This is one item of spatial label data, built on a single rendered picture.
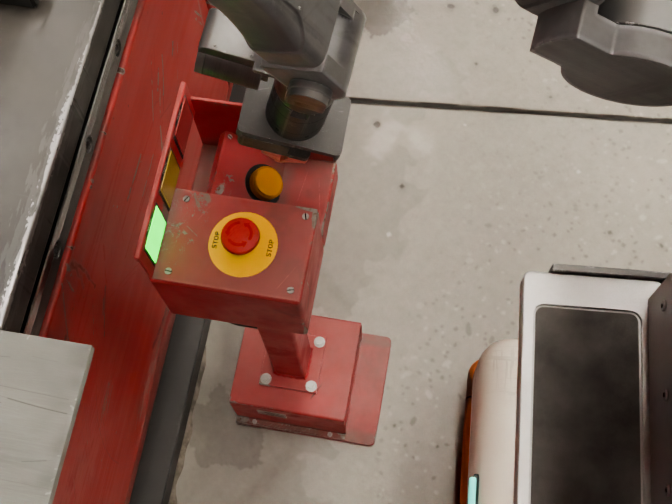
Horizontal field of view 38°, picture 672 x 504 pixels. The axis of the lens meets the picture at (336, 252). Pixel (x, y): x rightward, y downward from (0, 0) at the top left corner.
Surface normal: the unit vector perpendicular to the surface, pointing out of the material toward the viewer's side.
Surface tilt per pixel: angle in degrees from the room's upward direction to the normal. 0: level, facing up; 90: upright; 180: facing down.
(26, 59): 0
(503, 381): 17
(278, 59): 104
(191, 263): 0
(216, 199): 0
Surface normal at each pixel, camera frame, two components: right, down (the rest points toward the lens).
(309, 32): 0.86, 0.17
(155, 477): -0.04, -0.36
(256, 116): 0.21, -0.32
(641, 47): -0.12, -0.15
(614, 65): -0.25, 0.96
